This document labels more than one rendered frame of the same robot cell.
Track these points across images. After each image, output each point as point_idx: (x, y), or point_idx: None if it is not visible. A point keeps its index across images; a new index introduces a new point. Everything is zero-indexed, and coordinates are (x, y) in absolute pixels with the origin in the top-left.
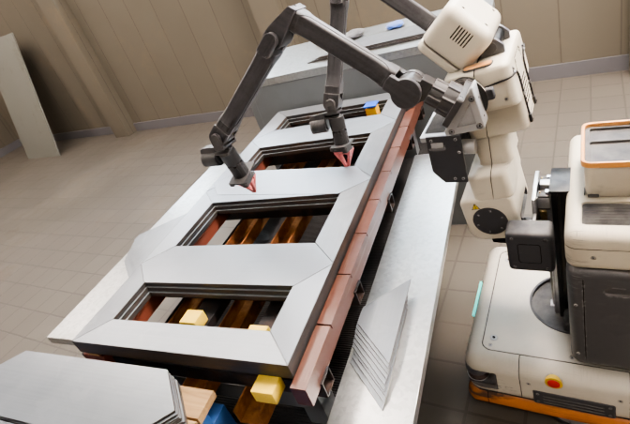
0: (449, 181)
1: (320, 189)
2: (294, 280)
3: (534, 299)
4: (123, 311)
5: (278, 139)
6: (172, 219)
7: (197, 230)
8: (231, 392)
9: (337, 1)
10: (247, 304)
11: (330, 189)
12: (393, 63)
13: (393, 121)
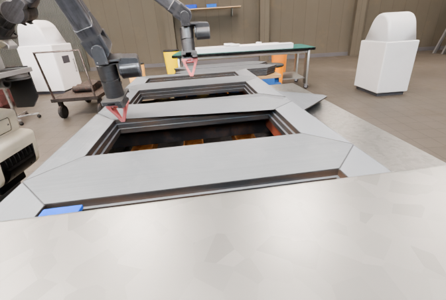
0: (30, 105)
1: (147, 105)
2: (145, 83)
3: None
4: (235, 74)
5: (281, 147)
6: (312, 103)
7: (249, 91)
8: None
9: None
10: None
11: (137, 105)
12: None
13: (30, 178)
